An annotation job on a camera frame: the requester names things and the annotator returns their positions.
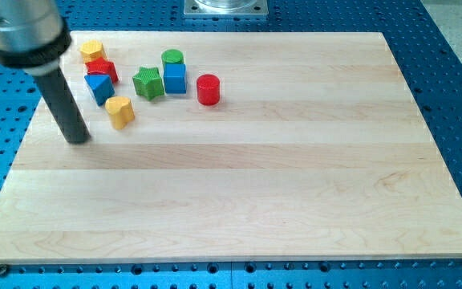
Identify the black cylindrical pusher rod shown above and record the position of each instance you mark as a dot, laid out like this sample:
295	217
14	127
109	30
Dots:
62	105

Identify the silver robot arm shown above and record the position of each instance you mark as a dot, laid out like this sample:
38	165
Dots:
33	36

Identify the yellow heart block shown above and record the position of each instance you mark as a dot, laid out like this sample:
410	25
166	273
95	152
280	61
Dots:
120	111

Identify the blue triangle block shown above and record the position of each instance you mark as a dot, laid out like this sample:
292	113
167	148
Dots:
100	87

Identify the red star block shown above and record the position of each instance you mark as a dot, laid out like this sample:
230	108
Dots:
101	66

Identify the yellow hexagon block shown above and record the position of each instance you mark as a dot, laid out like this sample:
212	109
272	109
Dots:
92	50

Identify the green star block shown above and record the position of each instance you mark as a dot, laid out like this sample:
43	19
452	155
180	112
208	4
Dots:
148	83

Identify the green cylinder block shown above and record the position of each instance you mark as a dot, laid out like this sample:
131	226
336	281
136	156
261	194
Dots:
172	56

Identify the blue cube block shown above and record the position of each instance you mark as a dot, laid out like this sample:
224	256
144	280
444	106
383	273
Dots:
175	78

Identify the red cylinder block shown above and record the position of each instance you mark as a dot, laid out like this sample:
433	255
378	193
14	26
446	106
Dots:
208	89

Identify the light wooden board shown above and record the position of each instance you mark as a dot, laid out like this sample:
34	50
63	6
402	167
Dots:
316	150

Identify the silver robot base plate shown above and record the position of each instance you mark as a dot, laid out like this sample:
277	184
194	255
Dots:
216	8

